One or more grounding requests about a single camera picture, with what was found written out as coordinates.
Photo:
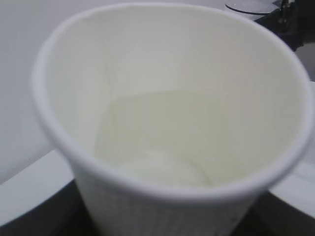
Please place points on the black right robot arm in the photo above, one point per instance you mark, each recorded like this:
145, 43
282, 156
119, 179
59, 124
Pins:
293, 22

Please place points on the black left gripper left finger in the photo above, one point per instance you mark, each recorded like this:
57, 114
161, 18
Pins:
64, 214

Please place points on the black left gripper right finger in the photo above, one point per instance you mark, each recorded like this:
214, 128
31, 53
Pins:
271, 216

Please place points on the white paper cup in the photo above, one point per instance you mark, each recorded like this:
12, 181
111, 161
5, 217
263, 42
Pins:
174, 118

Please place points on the Nongfu Spring water bottle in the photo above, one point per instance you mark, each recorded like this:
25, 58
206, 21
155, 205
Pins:
250, 9

